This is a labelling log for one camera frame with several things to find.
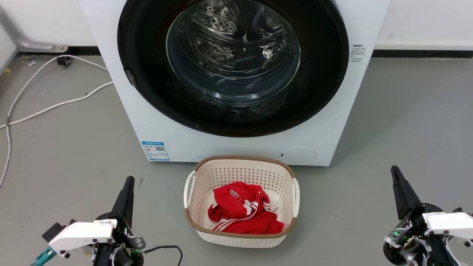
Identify blue energy label sticker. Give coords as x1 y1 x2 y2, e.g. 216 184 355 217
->
142 141 170 161

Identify teal cable connector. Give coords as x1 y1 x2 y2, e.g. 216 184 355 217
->
30 247 57 266

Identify black round glass washer door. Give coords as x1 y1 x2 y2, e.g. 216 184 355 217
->
117 0 350 138

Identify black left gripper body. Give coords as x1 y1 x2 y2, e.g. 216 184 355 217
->
92 212 146 266

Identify black text notice label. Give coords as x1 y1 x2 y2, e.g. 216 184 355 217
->
348 44 367 63

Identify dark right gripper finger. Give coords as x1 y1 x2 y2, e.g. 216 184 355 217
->
395 166 423 214
391 166 413 221

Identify white front-load washing machine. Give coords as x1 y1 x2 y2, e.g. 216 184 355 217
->
79 0 391 167

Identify round white filter cover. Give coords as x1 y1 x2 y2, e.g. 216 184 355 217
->
279 146 316 165

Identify grey drain pipe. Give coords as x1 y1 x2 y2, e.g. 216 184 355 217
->
0 6 69 52

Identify cream perforated laundry basket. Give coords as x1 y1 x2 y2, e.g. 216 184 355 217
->
184 156 300 248

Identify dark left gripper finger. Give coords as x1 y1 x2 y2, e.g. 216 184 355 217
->
123 177 135 227
111 177 130 219

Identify short white floor cable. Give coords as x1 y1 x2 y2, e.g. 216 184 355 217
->
0 81 114 129

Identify red garment with white stripes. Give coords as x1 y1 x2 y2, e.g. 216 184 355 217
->
207 181 285 235

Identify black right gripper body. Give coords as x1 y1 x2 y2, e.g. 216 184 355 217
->
382 203 464 266

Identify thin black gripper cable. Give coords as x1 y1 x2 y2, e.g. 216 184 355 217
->
143 245 184 266

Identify stainless steel washer drum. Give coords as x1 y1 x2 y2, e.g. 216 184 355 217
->
166 0 302 108

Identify long looping white floor cable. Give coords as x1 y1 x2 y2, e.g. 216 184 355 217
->
0 55 108 187

